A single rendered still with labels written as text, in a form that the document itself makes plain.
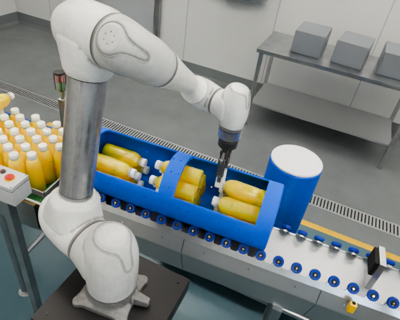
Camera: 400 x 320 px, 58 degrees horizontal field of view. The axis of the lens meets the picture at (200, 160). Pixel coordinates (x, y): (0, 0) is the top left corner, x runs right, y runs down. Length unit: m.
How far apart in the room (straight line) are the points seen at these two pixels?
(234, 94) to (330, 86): 3.60
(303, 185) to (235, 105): 0.82
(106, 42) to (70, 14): 0.17
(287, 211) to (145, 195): 0.87
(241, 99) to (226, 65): 3.78
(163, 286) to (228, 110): 0.64
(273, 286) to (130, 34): 1.20
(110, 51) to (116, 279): 0.62
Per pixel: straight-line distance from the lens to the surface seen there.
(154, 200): 1.50
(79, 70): 0.93
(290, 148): 2.08
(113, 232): 1.07
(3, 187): 1.64
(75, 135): 1.02
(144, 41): 0.79
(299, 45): 3.90
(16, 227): 1.89
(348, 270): 1.71
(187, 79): 0.95
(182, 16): 5.10
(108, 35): 0.78
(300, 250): 1.69
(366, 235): 3.36
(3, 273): 2.76
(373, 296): 1.63
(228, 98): 1.25
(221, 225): 1.44
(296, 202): 2.02
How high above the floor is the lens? 2.15
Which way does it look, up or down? 37 degrees down
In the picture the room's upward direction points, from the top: 9 degrees clockwise
